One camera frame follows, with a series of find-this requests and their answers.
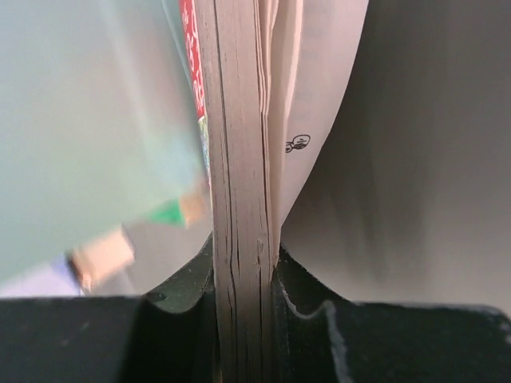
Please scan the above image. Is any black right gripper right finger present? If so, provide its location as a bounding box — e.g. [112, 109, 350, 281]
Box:
[271, 250, 510, 382]

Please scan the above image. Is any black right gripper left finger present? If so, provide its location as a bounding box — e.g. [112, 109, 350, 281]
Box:
[1, 241, 218, 382]

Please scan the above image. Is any Jane Eyre sunset cover book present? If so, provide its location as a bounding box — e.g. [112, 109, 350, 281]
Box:
[67, 227, 135, 292]

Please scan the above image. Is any red Treehouse paperback book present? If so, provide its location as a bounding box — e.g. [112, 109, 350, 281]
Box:
[180, 1, 368, 382]

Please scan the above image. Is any mint green wooden cube shelf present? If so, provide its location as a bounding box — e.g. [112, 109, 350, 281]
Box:
[1, 1, 207, 280]

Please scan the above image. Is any green paperback book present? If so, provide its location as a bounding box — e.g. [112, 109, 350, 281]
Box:
[148, 193, 208, 227]

